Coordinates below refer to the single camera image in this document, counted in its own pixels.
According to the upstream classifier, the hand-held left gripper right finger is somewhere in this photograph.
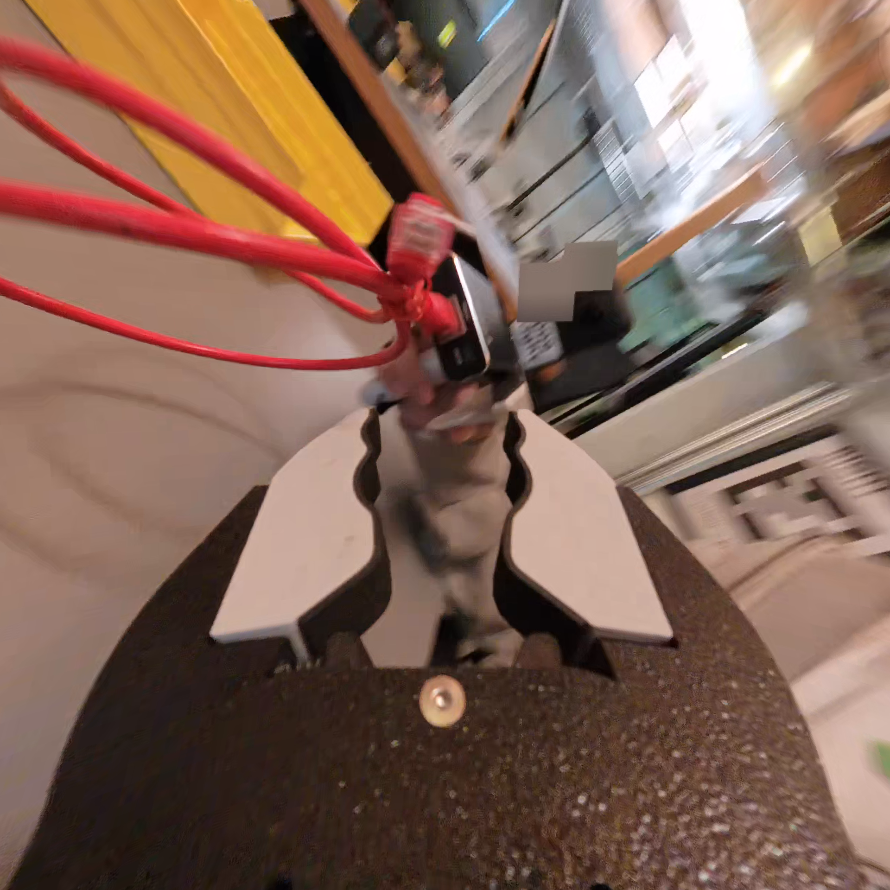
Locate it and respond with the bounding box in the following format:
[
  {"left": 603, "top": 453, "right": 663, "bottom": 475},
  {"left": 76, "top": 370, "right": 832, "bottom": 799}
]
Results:
[{"left": 496, "top": 411, "right": 680, "bottom": 649}]

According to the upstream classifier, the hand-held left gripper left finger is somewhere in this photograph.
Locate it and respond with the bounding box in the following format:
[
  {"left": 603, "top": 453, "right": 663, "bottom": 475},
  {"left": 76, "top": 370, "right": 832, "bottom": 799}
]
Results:
[{"left": 209, "top": 408, "right": 392, "bottom": 663}]

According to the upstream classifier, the black ethernet splitter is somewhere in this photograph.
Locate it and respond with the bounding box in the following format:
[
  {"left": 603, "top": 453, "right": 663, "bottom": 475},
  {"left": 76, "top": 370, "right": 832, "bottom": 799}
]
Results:
[{"left": 423, "top": 252, "right": 527, "bottom": 388}]

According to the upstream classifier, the red ethernet cable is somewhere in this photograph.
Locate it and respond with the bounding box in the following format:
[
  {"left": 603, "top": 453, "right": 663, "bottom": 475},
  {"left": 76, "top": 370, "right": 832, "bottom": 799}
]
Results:
[{"left": 0, "top": 35, "right": 463, "bottom": 374}]

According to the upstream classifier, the yellow plastic bin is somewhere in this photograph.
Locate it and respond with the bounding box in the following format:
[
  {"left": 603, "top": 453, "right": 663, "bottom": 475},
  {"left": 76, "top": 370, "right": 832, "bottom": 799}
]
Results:
[{"left": 25, "top": 0, "right": 397, "bottom": 254}]

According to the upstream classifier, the person's right forearm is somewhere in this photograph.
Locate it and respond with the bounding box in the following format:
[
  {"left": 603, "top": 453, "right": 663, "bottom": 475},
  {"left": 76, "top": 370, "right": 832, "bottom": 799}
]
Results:
[{"left": 394, "top": 418, "right": 518, "bottom": 657}]

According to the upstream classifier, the person's right hand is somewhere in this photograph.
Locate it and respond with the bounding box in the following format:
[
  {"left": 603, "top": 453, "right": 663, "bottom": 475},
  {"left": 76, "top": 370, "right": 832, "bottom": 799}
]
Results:
[{"left": 373, "top": 351, "right": 504, "bottom": 449}]

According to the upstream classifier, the black framed marker sign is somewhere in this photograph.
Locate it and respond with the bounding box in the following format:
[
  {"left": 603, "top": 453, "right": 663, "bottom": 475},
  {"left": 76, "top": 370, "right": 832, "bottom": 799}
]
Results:
[{"left": 665, "top": 429, "right": 890, "bottom": 561}]

